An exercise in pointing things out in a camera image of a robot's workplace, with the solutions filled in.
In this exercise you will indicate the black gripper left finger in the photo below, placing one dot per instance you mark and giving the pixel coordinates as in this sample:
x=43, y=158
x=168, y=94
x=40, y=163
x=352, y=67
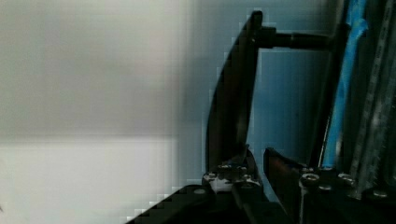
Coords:
x=239, y=169

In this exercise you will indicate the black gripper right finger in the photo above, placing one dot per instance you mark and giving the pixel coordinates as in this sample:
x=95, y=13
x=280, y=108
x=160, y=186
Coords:
x=324, y=195

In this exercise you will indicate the black toaster oven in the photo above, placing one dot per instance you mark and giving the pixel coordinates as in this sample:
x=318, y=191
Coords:
x=288, y=83

